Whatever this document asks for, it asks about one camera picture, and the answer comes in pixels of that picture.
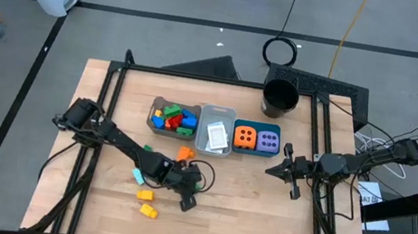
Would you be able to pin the black bucket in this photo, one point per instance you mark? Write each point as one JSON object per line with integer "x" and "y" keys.
{"x": 280, "y": 98}

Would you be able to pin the teal plastic bin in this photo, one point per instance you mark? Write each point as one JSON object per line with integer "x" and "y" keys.
{"x": 238, "y": 122}

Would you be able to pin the light cyan flat toy brick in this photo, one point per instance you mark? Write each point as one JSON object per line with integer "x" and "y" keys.
{"x": 137, "y": 177}

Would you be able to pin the small dark green toy brick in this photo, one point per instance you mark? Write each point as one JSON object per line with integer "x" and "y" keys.
{"x": 148, "y": 148}

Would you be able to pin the white plastic bin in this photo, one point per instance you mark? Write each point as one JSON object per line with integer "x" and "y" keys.
{"x": 218, "y": 113}

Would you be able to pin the purple foam die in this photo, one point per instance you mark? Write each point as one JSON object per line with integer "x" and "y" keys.
{"x": 268, "y": 141}

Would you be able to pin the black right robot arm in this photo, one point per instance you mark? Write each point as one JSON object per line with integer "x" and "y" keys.
{"x": 368, "y": 159}

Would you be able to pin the yellow toy brick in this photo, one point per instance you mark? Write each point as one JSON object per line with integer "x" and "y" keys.
{"x": 148, "y": 210}
{"x": 158, "y": 113}
{"x": 145, "y": 195}

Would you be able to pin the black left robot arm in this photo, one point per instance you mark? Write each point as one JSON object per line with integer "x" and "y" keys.
{"x": 122, "y": 143}

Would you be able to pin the black angled panel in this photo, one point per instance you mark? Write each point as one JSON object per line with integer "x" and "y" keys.
{"x": 212, "y": 67}

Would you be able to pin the large blue rounded toy brick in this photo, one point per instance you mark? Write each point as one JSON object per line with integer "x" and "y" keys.
{"x": 157, "y": 122}

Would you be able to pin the black perforated panel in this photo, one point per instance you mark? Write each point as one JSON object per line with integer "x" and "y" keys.
{"x": 333, "y": 88}

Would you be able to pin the blue rectangular toy brick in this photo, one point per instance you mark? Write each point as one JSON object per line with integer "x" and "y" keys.
{"x": 188, "y": 113}

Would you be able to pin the orange foam die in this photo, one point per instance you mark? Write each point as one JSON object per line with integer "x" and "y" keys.
{"x": 237, "y": 136}

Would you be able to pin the light green toy brick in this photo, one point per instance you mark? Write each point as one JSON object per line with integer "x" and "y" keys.
{"x": 197, "y": 187}

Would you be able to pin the grey plastic bin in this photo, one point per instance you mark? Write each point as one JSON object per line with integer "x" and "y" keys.
{"x": 154, "y": 104}

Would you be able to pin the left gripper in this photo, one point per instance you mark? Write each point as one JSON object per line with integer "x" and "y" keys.
{"x": 183, "y": 179}

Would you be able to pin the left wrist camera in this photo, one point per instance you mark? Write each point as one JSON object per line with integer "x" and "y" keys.
{"x": 161, "y": 169}

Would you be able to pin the black aluminium station frame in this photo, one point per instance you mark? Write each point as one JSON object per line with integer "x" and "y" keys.
{"x": 214, "y": 79}

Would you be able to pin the white paper sheet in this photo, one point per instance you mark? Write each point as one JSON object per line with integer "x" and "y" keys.
{"x": 368, "y": 190}
{"x": 377, "y": 226}

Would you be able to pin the red toy brick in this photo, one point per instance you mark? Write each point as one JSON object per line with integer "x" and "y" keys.
{"x": 175, "y": 121}

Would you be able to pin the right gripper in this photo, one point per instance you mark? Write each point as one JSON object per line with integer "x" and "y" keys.
{"x": 300, "y": 169}

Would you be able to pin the orange sloped toy brick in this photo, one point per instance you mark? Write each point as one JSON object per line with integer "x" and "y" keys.
{"x": 185, "y": 154}

